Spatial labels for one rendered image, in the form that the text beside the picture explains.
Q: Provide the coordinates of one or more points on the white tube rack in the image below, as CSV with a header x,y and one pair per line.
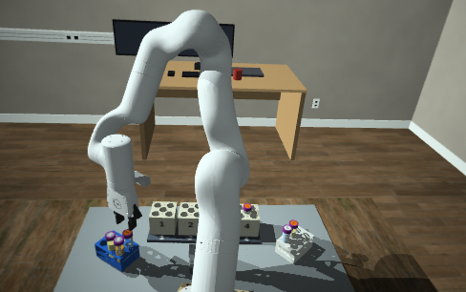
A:
x,y
291,251

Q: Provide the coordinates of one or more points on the blue tube rack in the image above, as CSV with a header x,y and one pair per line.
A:
x,y
126,259

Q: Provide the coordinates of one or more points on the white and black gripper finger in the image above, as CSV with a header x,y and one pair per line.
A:
x,y
119,218
132,223

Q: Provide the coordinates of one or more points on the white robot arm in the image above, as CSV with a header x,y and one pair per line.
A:
x,y
219,173

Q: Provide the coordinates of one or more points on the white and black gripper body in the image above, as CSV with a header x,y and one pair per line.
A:
x,y
122,201

